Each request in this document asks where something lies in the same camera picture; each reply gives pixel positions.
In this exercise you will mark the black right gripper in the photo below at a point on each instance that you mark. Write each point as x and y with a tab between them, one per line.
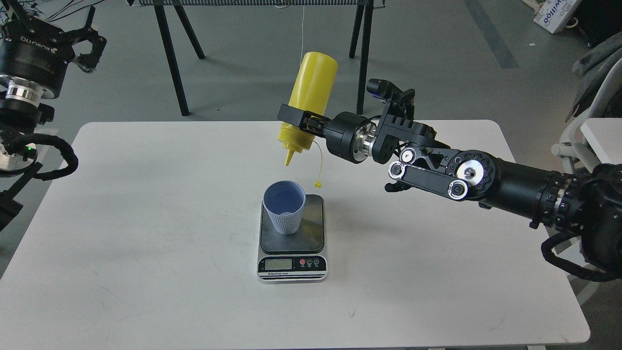
347	136

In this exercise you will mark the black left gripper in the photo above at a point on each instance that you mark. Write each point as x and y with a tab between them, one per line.
29	61

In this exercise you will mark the yellow squeeze bottle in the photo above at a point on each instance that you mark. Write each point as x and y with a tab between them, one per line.
311	92

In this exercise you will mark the blue ribbed plastic cup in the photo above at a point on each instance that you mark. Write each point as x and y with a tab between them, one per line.
284	202

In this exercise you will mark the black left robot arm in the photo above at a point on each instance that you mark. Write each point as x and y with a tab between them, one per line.
26	154

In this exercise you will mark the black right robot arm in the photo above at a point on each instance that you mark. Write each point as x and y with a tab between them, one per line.
585	209

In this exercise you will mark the digital kitchen scale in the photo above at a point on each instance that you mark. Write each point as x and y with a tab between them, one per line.
297	258

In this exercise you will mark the white cardboard box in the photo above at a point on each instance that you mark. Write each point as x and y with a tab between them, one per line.
554	15

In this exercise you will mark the white office chair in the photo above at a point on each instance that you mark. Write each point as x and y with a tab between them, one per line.
598	96

